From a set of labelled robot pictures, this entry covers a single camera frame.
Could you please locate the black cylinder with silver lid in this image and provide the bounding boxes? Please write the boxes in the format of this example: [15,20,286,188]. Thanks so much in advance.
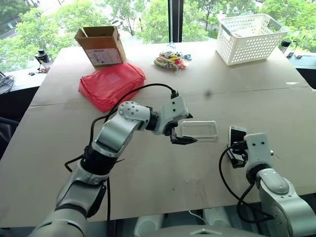
[279,39,292,53]

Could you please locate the dark window frame post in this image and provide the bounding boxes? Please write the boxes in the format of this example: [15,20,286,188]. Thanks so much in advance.
[167,0,184,43]

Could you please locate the clear plastic phone case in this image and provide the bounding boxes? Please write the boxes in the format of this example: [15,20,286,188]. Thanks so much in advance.
[179,119,219,143]

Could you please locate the small black white device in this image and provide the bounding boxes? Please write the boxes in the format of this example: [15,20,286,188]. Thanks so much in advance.
[34,48,53,70]

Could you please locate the bag of colourful small items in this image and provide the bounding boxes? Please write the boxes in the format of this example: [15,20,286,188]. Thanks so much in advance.
[153,48,192,74]

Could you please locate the red zip pouch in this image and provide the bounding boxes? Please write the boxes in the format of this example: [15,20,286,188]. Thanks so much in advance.
[78,62,147,113]

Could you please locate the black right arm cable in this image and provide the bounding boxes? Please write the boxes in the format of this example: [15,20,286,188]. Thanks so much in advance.
[219,142,275,224]

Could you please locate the thin white cable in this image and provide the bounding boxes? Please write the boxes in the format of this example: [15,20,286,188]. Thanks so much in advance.
[188,209,208,226]

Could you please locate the open cardboard box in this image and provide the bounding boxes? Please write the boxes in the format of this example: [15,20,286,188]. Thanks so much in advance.
[74,25,126,69]

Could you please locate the white smartphone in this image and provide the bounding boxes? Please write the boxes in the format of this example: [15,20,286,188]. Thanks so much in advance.
[228,126,248,146]

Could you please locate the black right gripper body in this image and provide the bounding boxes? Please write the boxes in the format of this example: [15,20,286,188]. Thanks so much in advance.
[227,142,249,169]

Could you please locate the dark chair back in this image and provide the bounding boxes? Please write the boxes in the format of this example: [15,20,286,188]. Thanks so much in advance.
[0,117,20,158]

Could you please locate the grey cable bundle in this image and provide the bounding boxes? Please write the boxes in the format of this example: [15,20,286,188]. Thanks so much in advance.
[0,74,16,95]

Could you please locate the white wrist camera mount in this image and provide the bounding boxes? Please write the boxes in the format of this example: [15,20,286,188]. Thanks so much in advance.
[155,95,190,136]
[243,133,274,166]

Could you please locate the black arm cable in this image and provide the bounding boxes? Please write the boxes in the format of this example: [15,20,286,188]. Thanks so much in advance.
[219,142,275,224]
[64,83,179,222]

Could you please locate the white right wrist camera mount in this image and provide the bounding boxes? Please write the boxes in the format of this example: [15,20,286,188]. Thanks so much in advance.
[243,133,274,166]

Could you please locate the white perforated plastic basket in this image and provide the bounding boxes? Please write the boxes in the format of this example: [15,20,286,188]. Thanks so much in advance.
[215,13,289,66]

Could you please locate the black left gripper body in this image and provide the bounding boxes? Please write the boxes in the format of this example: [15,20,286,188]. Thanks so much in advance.
[162,120,179,138]

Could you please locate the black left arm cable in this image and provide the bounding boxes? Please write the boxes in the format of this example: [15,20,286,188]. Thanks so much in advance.
[64,83,179,222]

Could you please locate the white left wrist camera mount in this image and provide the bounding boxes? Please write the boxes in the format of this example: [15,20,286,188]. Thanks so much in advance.
[155,95,190,136]

